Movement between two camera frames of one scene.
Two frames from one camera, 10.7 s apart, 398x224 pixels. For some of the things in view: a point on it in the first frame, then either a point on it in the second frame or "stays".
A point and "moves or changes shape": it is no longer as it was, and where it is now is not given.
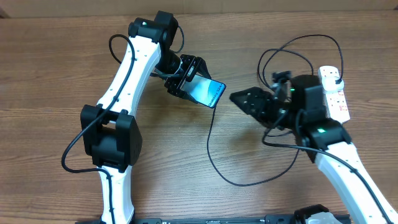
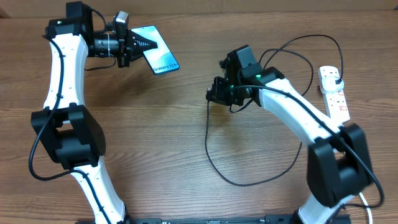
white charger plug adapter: (329, 84) stays
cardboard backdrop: (134, 9) stays
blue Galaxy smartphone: (205, 91) moves or changes shape
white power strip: (336, 107) stays
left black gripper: (193, 64) -> (132, 46)
